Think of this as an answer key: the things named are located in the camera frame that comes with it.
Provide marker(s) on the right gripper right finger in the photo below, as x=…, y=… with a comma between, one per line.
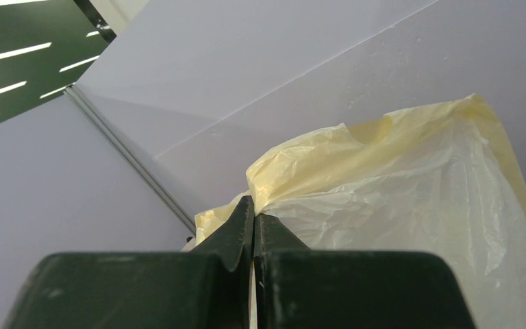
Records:
x=299, y=287

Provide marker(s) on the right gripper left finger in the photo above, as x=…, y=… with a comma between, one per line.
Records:
x=206, y=287

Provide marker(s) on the pale yellow trash bag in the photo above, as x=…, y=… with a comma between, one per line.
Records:
x=441, y=178

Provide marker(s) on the ceiling light strip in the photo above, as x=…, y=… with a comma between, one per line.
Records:
x=18, y=52

